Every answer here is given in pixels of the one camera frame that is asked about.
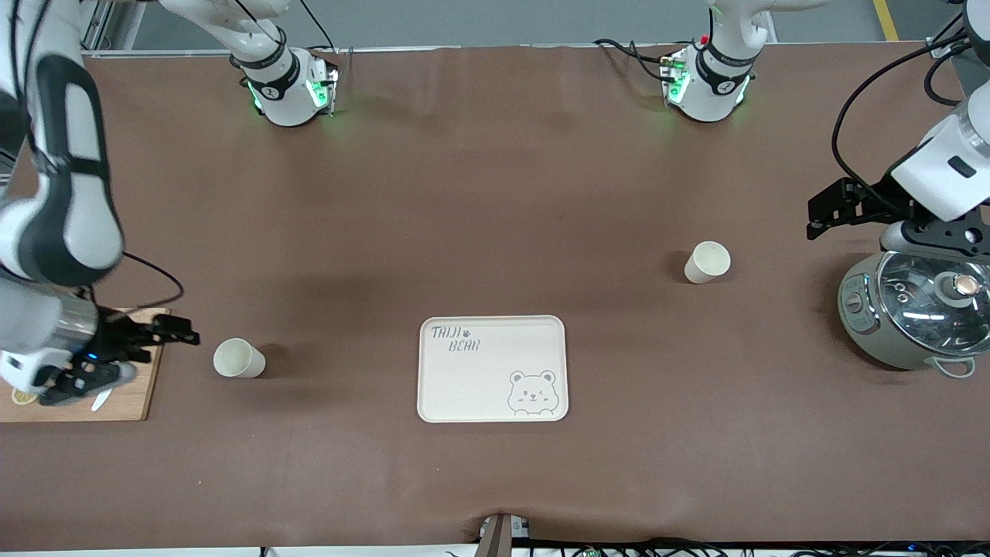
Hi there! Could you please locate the bamboo cutting board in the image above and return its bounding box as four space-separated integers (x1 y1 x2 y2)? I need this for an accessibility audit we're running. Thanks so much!
0 308 171 422

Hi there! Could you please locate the green-lit base box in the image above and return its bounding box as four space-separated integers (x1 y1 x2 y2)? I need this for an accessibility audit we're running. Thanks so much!
308 65 340 118
661 50 691 106

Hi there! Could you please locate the green-lit right base box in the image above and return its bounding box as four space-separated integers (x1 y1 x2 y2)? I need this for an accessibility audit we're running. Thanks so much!
308 65 340 118

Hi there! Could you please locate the brown table cover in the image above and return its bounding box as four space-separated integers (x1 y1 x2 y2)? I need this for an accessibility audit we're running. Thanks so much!
0 43 990 552

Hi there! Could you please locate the green-lit left base box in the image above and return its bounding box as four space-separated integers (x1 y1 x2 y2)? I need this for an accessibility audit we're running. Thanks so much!
661 50 691 106

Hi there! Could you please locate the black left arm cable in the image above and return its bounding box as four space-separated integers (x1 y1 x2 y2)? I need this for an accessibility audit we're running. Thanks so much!
831 29 977 203

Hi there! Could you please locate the aluminium frame profile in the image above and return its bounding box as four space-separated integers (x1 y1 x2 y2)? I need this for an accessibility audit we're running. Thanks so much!
77 0 149 59
924 0 990 60

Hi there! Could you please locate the black base cable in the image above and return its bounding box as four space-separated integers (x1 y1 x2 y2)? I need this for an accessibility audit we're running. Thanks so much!
593 38 674 83

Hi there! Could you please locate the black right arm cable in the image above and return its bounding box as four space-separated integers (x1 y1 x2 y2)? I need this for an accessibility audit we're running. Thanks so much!
87 251 186 320

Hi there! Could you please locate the cream bear print tray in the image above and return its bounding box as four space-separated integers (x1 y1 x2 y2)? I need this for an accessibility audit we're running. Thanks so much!
418 315 569 423

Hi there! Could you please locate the white IKEA cup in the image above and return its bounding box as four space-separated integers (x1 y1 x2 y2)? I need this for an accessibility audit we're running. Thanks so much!
213 337 267 380
684 241 732 285

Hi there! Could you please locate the grey-green cooking pot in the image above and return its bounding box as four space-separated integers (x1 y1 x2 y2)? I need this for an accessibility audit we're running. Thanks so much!
838 249 990 380

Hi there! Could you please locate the glass pot lid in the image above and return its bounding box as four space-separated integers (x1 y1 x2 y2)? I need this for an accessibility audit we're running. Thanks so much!
877 249 990 350

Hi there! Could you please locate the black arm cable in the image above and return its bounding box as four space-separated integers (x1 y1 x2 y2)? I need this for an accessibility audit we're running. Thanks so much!
87 251 186 320
831 29 977 203

